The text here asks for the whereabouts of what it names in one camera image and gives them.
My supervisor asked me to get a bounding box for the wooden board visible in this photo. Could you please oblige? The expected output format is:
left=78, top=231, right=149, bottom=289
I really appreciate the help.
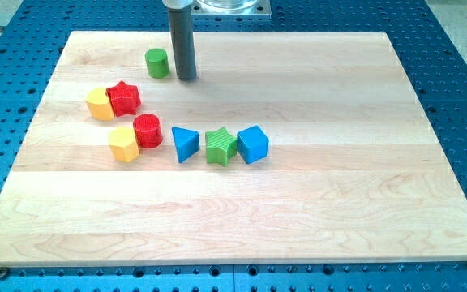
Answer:
left=0, top=31, right=467, bottom=267

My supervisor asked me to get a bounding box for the green cylinder block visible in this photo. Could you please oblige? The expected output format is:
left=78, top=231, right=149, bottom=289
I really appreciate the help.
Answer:
left=144, top=48, right=169, bottom=79

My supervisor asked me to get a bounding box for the blue perforated metal base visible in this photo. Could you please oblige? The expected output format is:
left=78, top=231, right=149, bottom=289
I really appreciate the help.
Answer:
left=0, top=1, right=467, bottom=291

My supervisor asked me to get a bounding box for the blue triangle block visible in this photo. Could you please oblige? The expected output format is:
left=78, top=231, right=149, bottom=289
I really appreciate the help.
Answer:
left=171, top=127, right=200, bottom=163

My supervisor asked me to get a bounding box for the red star block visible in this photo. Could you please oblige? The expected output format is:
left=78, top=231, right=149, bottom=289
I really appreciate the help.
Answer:
left=105, top=81, right=141, bottom=117

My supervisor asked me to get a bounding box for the red cylinder block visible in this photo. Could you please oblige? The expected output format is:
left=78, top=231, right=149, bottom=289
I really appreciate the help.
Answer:
left=133, top=114, right=163, bottom=148

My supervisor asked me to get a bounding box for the yellow half-round block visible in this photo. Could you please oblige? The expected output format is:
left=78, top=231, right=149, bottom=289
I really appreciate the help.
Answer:
left=85, top=88, right=114, bottom=121

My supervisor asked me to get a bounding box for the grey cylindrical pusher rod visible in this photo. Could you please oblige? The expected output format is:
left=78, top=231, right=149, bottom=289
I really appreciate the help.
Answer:
left=168, top=6, right=197, bottom=81

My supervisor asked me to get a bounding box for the blue cube block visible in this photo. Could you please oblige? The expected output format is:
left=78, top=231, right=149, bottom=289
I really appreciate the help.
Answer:
left=237, top=125, right=269, bottom=164

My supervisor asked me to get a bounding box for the yellow hexagon block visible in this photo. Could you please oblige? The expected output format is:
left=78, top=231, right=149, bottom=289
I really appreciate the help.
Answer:
left=109, top=127, right=139, bottom=162

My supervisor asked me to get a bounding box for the green star block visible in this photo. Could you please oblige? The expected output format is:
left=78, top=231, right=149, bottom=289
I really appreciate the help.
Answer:
left=205, top=127, right=238, bottom=166

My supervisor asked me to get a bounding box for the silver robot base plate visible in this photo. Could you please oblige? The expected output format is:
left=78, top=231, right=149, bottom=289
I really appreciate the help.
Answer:
left=162, top=0, right=272, bottom=19

